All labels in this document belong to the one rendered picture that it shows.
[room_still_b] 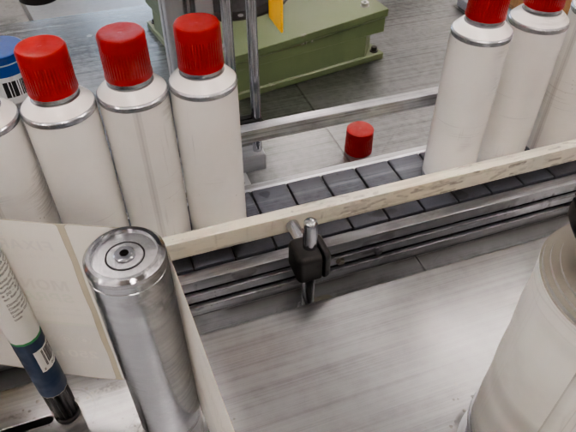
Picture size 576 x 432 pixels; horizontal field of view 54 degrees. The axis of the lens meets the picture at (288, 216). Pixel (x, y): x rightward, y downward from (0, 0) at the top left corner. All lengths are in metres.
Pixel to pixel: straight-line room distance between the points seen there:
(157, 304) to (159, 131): 0.19
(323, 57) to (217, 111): 0.44
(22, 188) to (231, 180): 0.16
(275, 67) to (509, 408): 0.59
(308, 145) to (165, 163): 0.30
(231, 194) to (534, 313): 0.28
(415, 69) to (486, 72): 0.38
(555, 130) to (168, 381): 0.47
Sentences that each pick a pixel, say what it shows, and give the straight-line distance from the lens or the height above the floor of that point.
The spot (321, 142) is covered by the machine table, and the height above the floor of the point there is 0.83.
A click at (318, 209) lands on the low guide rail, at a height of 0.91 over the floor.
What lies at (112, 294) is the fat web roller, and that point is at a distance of 0.27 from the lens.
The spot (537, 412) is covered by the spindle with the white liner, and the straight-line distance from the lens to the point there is 0.32.
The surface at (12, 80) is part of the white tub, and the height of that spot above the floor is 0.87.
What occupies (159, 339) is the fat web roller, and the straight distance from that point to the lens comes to 0.30.
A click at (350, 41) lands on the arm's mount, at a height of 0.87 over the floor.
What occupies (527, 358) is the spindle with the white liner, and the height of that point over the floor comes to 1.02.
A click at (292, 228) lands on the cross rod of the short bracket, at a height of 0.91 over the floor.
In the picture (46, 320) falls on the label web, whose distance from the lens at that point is 0.38.
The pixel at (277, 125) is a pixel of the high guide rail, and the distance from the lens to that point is 0.53.
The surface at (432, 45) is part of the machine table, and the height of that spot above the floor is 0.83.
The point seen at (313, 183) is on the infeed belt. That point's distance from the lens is 0.59.
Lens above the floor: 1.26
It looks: 44 degrees down
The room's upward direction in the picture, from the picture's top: straight up
